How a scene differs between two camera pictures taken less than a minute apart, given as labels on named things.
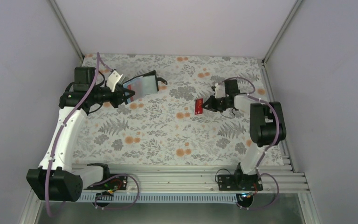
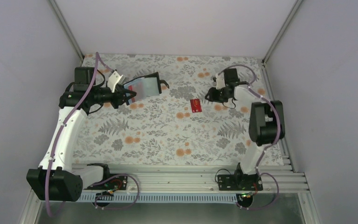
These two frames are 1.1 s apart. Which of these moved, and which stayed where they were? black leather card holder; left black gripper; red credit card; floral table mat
Moved: red credit card
Stayed: floral table mat; black leather card holder; left black gripper
